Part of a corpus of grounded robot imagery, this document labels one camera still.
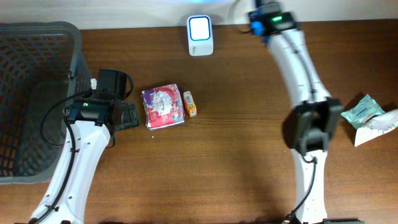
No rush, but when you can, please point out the red purple snack bag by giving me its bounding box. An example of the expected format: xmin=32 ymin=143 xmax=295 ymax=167
xmin=141 ymin=84 xmax=185 ymax=131

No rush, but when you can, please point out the small orange box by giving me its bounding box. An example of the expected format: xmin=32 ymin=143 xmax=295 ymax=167
xmin=183 ymin=91 xmax=197 ymax=117

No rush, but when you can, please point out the teal wet wipes pouch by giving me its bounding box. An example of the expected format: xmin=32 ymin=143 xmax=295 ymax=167
xmin=341 ymin=95 xmax=385 ymax=129

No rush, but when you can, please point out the white tube gold cap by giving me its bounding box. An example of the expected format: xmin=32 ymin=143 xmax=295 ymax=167
xmin=354 ymin=109 xmax=397 ymax=147

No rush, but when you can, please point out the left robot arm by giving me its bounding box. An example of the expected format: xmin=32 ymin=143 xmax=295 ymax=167
xmin=29 ymin=69 xmax=139 ymax=223

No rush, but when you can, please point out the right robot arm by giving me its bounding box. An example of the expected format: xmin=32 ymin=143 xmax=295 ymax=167
xmin=248 ymin=1 xmax=343 ymax=223

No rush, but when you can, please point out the white barcode scanner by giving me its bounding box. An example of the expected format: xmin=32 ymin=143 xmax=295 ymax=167
xmin=187 ymin=15 xmax=214 ymax=57

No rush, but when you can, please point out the grey plastic mesh basket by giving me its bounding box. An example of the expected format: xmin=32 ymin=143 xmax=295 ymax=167
xmin=1 ymin=22 xmax=92 ymax=184

